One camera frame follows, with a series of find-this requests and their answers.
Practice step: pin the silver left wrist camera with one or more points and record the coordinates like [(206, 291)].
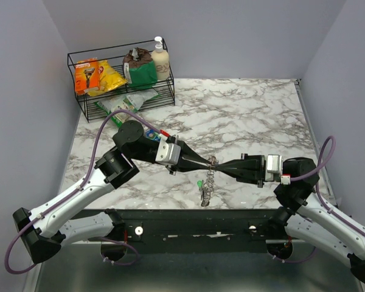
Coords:
[(167, 153)]

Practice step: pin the orange razor box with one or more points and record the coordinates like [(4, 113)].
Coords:
[(87, 76)]

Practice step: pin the green white snack bag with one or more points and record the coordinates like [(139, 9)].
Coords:
[(124, 106)]

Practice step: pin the black wire shelf rack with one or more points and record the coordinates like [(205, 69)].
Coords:
[(114, 55)]

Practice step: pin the steel key ring organiser disc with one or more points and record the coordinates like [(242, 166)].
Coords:
[(207, 186)]

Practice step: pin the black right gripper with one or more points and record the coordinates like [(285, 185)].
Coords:
[(249, 168)]

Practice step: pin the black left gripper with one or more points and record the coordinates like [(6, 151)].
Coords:
[(184, 165)]

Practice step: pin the cream pump lotion bottle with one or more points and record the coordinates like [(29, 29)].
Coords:
[(161, 59)]

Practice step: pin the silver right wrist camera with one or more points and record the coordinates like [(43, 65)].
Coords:
[(273, 168)]

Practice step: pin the green brown coffee bag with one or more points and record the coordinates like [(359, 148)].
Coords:
[(139, 69)]

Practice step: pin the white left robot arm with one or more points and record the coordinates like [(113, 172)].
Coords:
[(45, 229)]

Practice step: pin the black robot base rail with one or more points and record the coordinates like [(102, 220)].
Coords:
[(196, 231)]

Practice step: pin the yellow chips bag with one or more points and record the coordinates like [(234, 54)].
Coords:
[(109, 79)]

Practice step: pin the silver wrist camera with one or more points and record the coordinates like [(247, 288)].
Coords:
[(167, 153), (273, 168)]

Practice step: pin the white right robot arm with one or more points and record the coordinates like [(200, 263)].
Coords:
[(304, 212)]

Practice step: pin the blue green sponge pack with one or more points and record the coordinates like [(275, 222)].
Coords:
[(152, 135)]

